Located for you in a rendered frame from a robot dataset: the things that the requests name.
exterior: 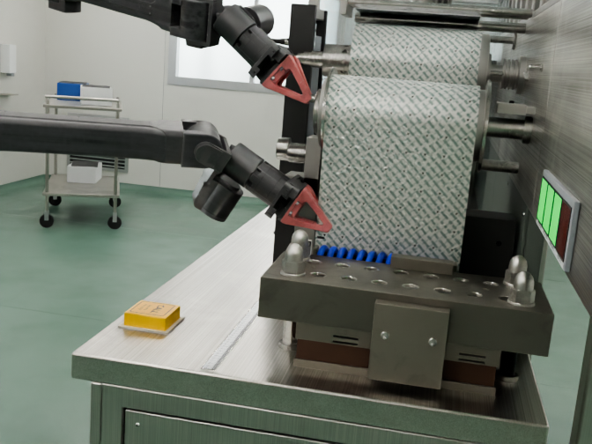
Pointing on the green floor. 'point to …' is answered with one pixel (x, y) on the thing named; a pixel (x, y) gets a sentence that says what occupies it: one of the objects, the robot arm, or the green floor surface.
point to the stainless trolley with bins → (83, 186)
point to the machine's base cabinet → (221, 423)
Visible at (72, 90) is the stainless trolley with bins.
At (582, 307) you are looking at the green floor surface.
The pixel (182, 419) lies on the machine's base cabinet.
